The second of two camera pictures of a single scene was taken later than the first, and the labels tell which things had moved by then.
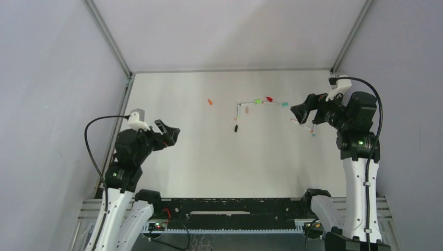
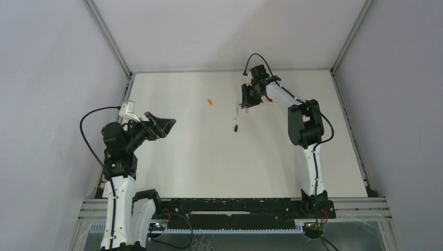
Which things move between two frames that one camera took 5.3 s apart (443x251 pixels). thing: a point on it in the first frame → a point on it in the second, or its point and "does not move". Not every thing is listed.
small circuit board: x=156 y=226 does not move
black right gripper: x=318 y=111 → x=251 y=93
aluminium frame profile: x=117 y=134 does not move
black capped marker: x=235 y=117 does not move
